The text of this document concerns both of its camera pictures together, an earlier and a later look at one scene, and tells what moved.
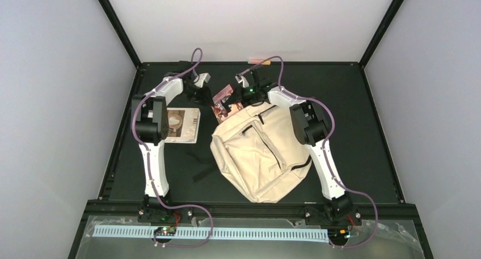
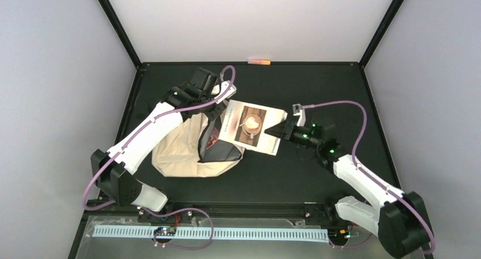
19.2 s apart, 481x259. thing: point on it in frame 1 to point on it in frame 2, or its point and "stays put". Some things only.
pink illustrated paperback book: [220, 110] to [213, 137]
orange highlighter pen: [257, 62] stays put
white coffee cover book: [183, 124] to [244, 125]
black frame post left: [117, 25] stays put
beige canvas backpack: [260, 149] to [195, 150]
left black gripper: [203, 98] to [212, 115]
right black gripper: [238, 96] to [285, 130]
